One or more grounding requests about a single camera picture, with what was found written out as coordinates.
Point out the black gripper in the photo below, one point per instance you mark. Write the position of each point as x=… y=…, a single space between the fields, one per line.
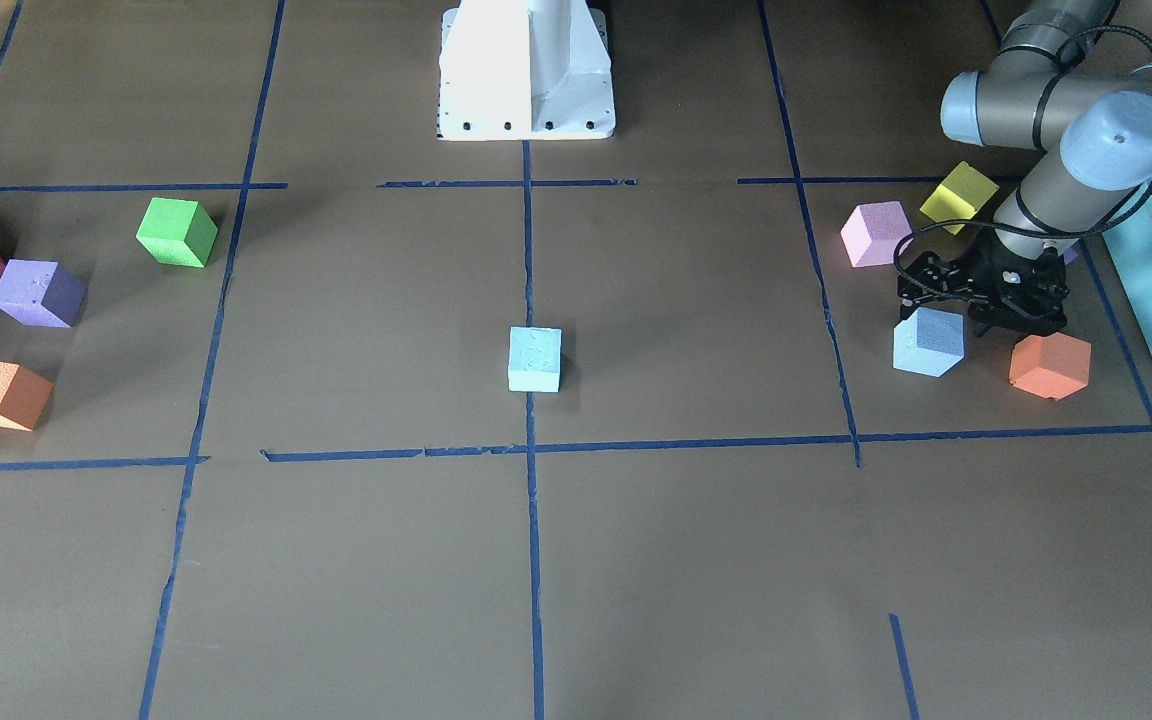
x=982 y=272

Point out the blue block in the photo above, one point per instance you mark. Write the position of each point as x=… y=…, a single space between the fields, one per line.
x=534 y=359
x=929 y=342

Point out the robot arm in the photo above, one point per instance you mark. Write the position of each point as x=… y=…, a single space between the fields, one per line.
x=1095 y=138

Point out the near orange foam block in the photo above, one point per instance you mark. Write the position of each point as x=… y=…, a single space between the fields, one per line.
x=1054 y=366

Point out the yellow foam block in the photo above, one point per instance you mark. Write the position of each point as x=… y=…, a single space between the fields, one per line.
x=959 y=196

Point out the pink foam block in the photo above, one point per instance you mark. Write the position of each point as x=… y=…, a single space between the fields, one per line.
x=873 y=231

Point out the green foam block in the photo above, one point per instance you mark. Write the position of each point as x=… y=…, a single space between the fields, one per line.
x=177 y=232

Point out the far purple foam block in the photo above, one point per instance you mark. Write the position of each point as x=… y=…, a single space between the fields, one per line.
x=41 y=293

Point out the white camera mast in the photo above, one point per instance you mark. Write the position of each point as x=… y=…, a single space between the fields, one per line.
x=525 y=71

